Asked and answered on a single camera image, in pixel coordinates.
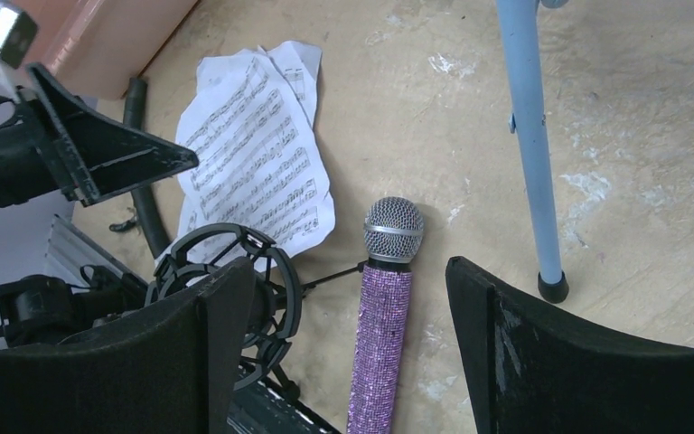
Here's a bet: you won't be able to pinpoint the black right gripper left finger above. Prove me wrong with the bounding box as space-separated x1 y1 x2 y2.
0 257 257 434

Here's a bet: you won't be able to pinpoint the translucent pink storage box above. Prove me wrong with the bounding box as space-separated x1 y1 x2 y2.
15 0 198 100

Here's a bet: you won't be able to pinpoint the sheet music page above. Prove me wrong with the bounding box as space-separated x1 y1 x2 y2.
175 49 335 256
257 40 323 127

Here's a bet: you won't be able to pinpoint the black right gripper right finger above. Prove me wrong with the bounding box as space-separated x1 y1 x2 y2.
445 256 694 433

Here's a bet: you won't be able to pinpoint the black pliers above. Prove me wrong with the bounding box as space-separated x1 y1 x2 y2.
108 207 138 233

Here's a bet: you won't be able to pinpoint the black foam tube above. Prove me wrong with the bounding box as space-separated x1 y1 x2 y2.
121 77 174 259

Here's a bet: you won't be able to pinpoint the light blue music stand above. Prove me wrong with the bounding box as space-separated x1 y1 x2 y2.
495 0 569 304

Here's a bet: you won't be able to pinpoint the black microphone shock mount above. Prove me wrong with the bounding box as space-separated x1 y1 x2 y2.
145 223 365 402

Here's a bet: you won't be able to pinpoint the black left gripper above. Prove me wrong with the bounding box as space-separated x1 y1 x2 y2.
0 63 199 209

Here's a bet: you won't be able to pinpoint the purple glitter microphone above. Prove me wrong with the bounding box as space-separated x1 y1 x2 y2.
346 196 425 433

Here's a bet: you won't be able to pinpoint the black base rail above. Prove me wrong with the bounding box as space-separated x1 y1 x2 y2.
44 215 339 433

